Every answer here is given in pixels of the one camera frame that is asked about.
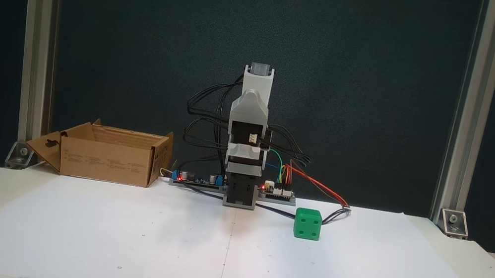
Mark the brown cardboard box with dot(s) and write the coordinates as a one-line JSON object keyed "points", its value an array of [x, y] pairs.
{"points": [[107, 166]]}

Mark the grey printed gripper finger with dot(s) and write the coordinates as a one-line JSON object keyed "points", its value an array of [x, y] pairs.
{"points": [[250, 109]]}

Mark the servo controller circuit board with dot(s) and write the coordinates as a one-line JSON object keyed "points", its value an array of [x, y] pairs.
{"points": [[276, 192]]}

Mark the metal corner bracket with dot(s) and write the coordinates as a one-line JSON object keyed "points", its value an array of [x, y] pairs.
{"points": [[21, 155], [455, 222]]}

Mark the aluminium frame post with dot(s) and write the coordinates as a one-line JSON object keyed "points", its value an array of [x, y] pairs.
{"points": [[476, 96], [38, 23]]}

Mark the blue power circuit board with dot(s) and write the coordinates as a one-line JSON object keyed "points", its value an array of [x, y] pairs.
{"points": [[200, 180]]}

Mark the white paper sheet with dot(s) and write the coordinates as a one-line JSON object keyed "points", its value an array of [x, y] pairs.
{"points": [[159, 245]]}

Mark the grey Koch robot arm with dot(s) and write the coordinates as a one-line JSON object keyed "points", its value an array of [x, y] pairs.
{"points": [[259, 83]]}

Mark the green dice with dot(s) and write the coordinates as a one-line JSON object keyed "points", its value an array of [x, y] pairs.
{"points": [[307, 225]]}

